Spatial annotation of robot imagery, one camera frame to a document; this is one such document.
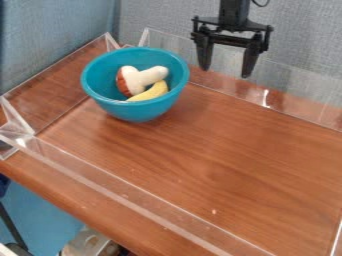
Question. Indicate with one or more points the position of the blue plastic bowl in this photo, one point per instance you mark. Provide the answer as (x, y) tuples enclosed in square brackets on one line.
[(99, 82)]

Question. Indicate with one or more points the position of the white object under table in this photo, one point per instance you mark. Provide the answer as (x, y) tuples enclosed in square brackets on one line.
[(90, 243)]

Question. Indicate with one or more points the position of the plush mushroom toy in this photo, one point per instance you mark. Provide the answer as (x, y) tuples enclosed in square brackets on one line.
[(133, 81)]

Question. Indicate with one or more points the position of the yellow plush banana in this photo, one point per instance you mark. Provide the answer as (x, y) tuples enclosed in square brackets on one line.
[(158, 90)]

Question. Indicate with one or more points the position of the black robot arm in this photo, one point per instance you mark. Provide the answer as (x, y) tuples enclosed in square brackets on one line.
[(234, 13)]

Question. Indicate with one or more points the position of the black stand leg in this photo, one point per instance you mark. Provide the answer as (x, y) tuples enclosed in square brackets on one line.
[(18, 246)]

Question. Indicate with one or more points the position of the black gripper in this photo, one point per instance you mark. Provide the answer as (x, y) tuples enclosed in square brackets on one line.
[(250, 35)]

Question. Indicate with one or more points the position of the clear acrylic barrier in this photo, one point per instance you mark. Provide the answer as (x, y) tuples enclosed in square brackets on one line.
[(234, 175)]

